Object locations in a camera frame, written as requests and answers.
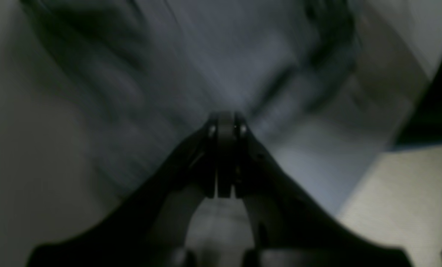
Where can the grey T-shirt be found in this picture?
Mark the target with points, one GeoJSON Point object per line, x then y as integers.
{"type": "Point", "coordinates": [147, 73]}

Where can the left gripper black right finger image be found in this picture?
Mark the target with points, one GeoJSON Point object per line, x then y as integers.
{"type": "Point", "coordinates": [289, 228]}

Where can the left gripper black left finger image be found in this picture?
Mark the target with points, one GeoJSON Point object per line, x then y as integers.
{"type": "Point", "coordinates": [150, 227]}

